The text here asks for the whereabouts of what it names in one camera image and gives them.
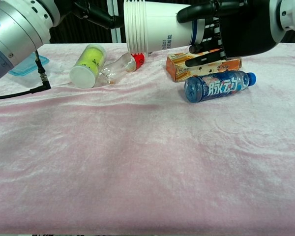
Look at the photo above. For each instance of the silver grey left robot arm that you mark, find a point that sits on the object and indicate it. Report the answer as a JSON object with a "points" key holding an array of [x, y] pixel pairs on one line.
{"points": [[17, 32]]}

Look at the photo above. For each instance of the blue plastic container lid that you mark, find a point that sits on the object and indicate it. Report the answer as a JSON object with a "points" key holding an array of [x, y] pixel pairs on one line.
{"points": [[27, 70]]}

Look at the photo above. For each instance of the clear tennis ball tube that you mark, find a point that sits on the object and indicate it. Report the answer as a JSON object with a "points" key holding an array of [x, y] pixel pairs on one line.
{"points": [[84, 73]]}

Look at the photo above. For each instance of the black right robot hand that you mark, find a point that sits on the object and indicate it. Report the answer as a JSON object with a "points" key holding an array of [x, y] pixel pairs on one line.
{"points": [[245, 32]]}

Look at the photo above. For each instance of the white partition post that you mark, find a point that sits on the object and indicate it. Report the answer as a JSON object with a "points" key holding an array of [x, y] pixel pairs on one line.
{"points": [[116, 34]]}

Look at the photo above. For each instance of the yellow tennis ball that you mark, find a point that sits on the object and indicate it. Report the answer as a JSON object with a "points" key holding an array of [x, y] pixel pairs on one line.
{"points": [[87, 66], [94, 54]]}

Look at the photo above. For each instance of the clear bottle with red label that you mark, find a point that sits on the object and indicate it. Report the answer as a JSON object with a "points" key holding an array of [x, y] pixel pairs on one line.
{"points": [[124, 65]]}

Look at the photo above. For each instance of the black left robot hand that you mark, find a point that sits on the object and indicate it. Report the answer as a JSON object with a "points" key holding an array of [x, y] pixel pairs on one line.
{"points": [[105, 19]]}

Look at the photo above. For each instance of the orange biscuit box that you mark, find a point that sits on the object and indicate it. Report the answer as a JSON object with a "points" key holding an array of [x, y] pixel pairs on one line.
{"points": [[179, 67]]}

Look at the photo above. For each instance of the pink velvet tablecloth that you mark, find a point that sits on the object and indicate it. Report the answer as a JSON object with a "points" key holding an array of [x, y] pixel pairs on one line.
{"points": [[147, 159]]}

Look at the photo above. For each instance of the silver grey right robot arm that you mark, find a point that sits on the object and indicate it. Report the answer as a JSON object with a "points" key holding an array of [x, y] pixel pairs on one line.
{"points": [[290, 14]]}

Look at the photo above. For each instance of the blue sports drink bottle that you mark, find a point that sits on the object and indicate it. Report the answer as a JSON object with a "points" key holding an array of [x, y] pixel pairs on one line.
{"points": [[216, 87]]}

